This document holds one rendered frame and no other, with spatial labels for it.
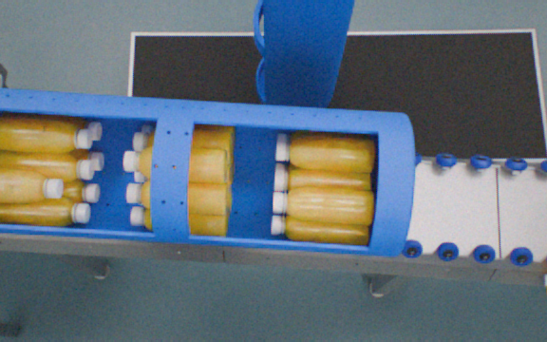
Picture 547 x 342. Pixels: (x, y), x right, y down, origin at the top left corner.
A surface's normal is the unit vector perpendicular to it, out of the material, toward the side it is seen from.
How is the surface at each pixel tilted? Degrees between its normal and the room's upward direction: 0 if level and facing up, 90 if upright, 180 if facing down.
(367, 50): 0
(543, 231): 0
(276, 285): 0
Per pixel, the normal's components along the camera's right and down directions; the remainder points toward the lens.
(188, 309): 0.00, -0.29
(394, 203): -0.04, 0.23
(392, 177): -0.01, -0.08
